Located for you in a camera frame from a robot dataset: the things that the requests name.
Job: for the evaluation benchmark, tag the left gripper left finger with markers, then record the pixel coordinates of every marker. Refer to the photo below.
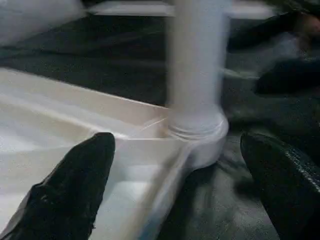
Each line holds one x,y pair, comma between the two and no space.
70,190

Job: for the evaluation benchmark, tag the white plastic table top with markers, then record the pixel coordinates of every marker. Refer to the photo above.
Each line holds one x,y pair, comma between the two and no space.
62,120

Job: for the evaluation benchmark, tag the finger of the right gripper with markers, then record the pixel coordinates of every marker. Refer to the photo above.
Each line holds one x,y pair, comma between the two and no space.
262,32
290,77

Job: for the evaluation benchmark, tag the black work mat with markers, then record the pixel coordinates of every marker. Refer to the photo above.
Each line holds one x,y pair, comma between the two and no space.
100,55

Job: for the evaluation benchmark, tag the white plastic table leg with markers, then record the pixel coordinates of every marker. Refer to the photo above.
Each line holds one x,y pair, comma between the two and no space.
195,62

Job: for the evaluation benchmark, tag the grey cushion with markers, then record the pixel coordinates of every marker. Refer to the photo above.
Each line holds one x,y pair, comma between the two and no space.
30,17

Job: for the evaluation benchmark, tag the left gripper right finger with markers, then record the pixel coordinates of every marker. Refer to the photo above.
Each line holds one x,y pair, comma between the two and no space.
282,180

